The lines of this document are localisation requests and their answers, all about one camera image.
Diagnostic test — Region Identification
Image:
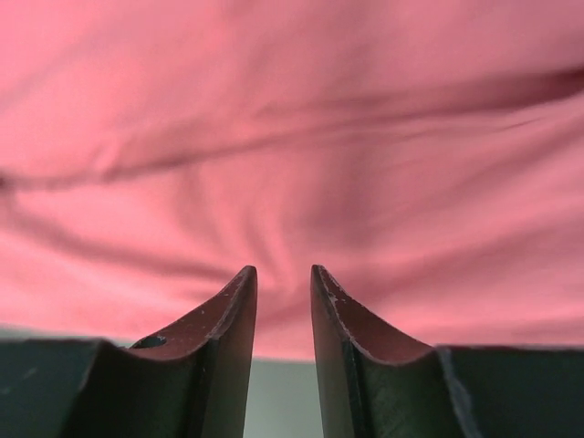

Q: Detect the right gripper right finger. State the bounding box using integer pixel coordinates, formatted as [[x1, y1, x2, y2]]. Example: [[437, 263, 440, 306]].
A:
[[310, 265, 583, 438]]

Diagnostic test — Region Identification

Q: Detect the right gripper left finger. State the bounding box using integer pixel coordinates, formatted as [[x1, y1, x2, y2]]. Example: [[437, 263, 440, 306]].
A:
[[1, 266, 257, 437]]

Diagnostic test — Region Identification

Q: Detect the salmon pink t-shirt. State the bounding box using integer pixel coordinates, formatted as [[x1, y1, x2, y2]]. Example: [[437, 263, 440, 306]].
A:
[[1, 1, 583, 360]]

